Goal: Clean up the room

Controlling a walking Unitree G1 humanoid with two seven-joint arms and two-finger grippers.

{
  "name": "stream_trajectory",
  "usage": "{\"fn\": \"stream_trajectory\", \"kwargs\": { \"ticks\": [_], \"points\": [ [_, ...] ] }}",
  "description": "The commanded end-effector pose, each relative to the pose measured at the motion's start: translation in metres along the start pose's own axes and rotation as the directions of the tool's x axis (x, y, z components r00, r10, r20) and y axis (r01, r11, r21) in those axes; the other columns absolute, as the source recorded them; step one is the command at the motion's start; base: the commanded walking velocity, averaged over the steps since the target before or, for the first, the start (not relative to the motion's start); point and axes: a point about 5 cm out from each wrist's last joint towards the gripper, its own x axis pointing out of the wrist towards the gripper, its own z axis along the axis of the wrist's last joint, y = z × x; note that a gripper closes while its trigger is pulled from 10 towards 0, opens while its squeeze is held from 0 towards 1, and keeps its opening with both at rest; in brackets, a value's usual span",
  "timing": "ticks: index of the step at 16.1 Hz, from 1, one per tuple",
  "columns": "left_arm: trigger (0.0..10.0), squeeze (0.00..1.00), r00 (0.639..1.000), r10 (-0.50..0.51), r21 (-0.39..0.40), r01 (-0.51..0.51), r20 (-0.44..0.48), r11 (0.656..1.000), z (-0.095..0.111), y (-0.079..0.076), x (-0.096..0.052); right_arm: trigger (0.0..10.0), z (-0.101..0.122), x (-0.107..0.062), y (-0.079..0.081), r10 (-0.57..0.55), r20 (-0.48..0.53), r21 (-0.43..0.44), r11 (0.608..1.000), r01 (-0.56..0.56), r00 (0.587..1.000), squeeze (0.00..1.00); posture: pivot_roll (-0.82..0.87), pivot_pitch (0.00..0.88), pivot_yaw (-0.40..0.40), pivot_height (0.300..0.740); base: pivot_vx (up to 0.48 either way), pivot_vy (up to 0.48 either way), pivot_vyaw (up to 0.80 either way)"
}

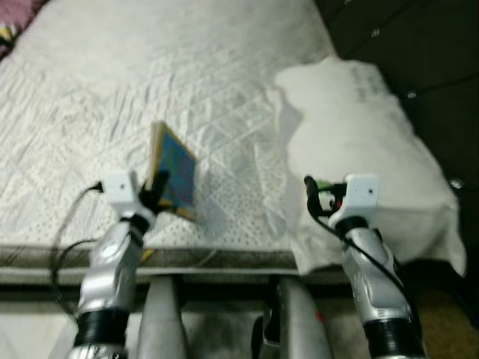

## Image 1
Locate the blue yellow children's board book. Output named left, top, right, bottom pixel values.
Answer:
left=147, top=121, right=199, bottom=221

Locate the cream pillow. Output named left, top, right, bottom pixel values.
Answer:
left=273, top=56, right=466, bottom=276

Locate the white quilted mattress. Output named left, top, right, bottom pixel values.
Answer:
left=0, top=0, right=465, bottom=285

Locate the grey robot left leg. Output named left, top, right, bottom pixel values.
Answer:
left=135, top=275, right=188, bottom=359

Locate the grey robot leg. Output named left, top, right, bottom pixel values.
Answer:
left=135, top=275, right=188, bottom=359
left=254, top=275, right=334, bottom=359

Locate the grey robot right leg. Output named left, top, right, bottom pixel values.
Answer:
left=254, top=275, right=334, bottom=359

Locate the black tufted headboard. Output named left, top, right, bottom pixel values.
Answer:
left=314, top=0, right=479, bottom=285

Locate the purple cartoon print blanket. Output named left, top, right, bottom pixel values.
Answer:
left=0, top=0, right=49, bottom=61

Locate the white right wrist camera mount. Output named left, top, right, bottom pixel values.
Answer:
left=329, top=174, right=380, bottom=221

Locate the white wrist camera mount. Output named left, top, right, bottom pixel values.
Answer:
left=329, top=174, right=380, bottom=221
left=101, top=171, right=143, bottom=218

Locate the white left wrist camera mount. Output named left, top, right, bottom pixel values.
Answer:
left=101, top=171, right=143, bottom=218

